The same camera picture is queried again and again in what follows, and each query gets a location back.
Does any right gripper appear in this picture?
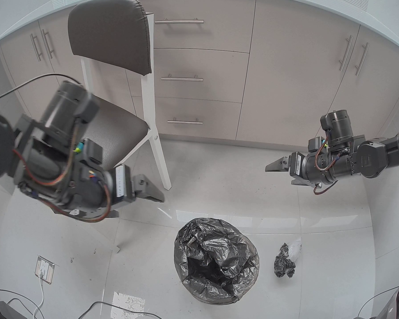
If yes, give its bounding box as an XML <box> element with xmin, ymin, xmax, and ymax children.
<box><xmin>265</xmin><ymin>151</ymin><xmax>337</xmax><ymax>189</ymax></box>

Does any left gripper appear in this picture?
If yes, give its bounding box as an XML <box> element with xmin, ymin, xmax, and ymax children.
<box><xmin>71</xmin><ymin>163</ymin><xmax>166</xmax><ymax>220</ymax></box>

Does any clear printed wrapper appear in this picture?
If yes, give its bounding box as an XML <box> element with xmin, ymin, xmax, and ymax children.
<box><xmin>284</xmin><ymin>237</ymin><xmax>303</xmax><ymax>262</ymax></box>

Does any black plastic bag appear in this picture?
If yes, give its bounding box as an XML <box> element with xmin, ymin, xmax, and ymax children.
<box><xmin>174</xmin><ymin>217</ymin><xmax>260</xmax><ymax>305</ymax></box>

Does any crumpled black plastic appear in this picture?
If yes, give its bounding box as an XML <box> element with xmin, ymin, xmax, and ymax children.
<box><xmin>274</xmin><ymin>243</ymin><xmax>296</xmax><ymax>278</ymax></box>

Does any beige cabinet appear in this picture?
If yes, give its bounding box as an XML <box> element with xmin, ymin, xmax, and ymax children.
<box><xmin>0</xmin><ymin>0</ymin><xmax>399</xmax><ymax>159</ymax></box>

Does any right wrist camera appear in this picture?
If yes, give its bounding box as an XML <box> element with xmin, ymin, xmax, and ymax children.
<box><xmin>307</xmin><ymin>137</ymin><xmax>324</xmax><ymax>154</ymax></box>

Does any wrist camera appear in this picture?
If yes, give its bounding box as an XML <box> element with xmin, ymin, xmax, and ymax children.
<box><xmin>81</xmin><ymin>138</ymin><xmax>103</xmax><ymax>166</ymax></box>
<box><xmin>307</xmin><ymin>137</ymin><xmax>324</xmax><ymax>154</ymax></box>

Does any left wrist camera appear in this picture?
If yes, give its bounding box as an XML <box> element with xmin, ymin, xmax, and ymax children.
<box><xmin>81</xmin><ymin>138</ymin><xmax>103</xmax><ymax>166</ymax></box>

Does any black cable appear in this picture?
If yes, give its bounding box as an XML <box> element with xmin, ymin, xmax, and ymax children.
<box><xmin>0</xmin><ymin>73</ymin><xmax>84</xmax><ymax>106</ymax></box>
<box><xmin>77</xmin><ymin>301</ymin><xmax>162</xmax><ymax>319</ymax></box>
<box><xmin>0</xmin><ymin>288</ymin><xmax>45</xmax><ymax>319</ymax></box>
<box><xmin>357</xmin><ymin>286</ymin><xmax>399</xmax><ymax>319</ymax></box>

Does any white cable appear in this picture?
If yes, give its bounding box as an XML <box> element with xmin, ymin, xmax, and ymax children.
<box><xmin>33</xmin><ymin>267</ymin><xmax>46</xmax><ymax>319</ymax></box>

